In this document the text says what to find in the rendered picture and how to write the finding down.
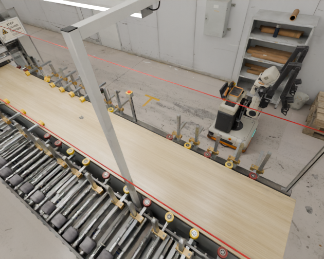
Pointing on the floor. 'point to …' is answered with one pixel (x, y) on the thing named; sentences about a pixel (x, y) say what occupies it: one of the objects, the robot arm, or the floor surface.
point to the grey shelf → (284, 19)
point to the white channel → (86, 30)
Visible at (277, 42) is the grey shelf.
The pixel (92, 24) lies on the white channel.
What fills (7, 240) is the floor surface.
